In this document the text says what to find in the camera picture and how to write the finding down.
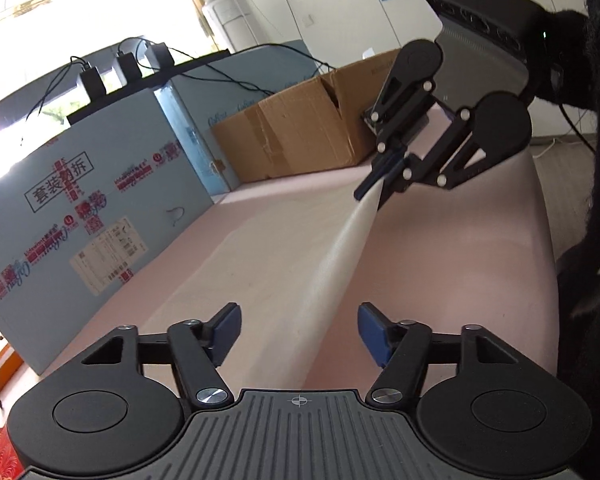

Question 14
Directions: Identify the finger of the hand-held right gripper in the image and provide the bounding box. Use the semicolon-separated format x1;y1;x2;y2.
377;108;499;209
355;67;434;199

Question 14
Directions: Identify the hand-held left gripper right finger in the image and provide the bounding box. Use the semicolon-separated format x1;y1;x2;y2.
357;302;522;407

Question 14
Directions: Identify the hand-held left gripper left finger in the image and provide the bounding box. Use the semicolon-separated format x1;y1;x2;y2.
81;302;242;408

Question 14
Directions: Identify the white cloth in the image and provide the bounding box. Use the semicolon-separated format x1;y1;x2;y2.
145;182;381;391

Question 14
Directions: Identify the open brown cardboard box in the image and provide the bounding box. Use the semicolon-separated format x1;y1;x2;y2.
210;47;406;184

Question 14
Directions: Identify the pale blue carton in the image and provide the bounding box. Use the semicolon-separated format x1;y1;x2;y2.
172;37;342;111

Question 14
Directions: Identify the blue printed carton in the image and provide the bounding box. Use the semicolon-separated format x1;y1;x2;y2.
0;77;232;377

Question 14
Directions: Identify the white standing air conditioner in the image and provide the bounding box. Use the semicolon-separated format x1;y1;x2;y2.
201;0;264;54

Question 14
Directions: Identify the black power adapter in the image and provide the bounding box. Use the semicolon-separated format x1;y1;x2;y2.
79;64;109;99
116;51;144;87
146;41;177;72

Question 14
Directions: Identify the long black bar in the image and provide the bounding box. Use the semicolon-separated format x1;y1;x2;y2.
66;50;232;127

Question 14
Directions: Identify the white cable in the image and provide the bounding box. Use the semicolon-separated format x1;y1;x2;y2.
531;136;599;159

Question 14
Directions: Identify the black cable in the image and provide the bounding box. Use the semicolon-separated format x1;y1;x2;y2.
172;41;342;98
559;101;599;154

